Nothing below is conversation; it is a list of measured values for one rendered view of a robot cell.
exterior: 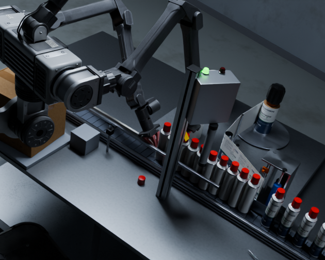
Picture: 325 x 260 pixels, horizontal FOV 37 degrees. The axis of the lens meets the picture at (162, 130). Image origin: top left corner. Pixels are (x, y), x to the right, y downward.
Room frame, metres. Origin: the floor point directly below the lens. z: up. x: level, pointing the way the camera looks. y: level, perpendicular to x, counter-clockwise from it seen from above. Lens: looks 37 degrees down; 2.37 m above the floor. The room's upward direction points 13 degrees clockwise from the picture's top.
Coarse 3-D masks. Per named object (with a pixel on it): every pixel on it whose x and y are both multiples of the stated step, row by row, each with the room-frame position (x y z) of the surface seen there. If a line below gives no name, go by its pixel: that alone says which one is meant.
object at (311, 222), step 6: (312, 210) 1.43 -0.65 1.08; (318, 210) 1.44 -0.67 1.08; (306, 216) 1.43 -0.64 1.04; (312, 216) 1.42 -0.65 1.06; (306, 222) 1.42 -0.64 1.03; (312, 222) 1.41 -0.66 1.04; (300, 228) 1.43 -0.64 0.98; (306, 228) 1.41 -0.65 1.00; (312, 228) 1.42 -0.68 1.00; (300, 234) 1.42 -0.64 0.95; (306, 234) 1.41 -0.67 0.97; (294, 240) 1.43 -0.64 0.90; (300, 240) 1.41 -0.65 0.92; (300, 246) 1.41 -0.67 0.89
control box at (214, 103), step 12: (216, 72) 1.64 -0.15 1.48; (228, 72) 1.66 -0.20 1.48; (204, 84) 1.53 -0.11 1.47; (216, 84) 1.56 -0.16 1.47; (228, 84) 1.58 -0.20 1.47; (192, 96) 1.55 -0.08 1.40; (204, 96) 1.54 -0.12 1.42; (216, 96) 1.56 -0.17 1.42; (228, 96) 1.59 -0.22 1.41; (192, 108) 1.53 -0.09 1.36; (204, 108) 1.55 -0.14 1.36; (216, 108) 1.57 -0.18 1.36; (228, 108) 1.59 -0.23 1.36; (192, 120) 1.53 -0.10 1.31; (204, 120) 1.55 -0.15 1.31; (216, 120) 1.58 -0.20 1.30; (228, 120) 1.60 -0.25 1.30
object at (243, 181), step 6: (246, 168) 1.60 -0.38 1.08; (240, 174) 1.58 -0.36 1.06; (246, 174) 1.57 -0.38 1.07; (240, 180) 1.56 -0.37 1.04; (246, 180) 1.57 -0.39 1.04; (234, 186) 1.57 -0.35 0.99; (240, 186) 1.56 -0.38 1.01; (234, 192) 1.56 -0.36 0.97; (240, 192) 1.56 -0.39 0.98; (234, 198) 1.56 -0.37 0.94; (240, 198) 1.57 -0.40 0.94; (228, 204) 1.57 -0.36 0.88; (234, 204) 1.56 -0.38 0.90
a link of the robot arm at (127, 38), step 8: (128, 16) 2.05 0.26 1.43; (112, 24) 2.08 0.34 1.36; (128, 24) 2.02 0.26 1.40; (120, 32) 2.01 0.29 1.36; (128, 32) 2.03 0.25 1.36; (120, 40) 2.00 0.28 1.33; (128, 40) 2.00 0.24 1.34; (120, 48) 1.99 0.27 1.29; (128, 48) 1.98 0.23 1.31; (128, 56) 1.95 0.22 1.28; (128, 104) 1.85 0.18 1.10; (136, 104) 1.83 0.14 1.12
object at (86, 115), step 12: (96, 120) 1.96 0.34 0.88; (120, 132) 1.91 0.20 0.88; (132, 144) 1.83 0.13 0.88; (144, 156) 1.77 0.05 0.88; (204, 192) 1.61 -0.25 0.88; (240, 216) 1.52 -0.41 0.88; (252, 216) 1.53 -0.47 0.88; (264, 228) 1.48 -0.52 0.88; (276, 228) 1.50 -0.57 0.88; (288, 240) 1.44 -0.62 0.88; (300, 252) 1.39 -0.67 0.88; (324, 252) 1.42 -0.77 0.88
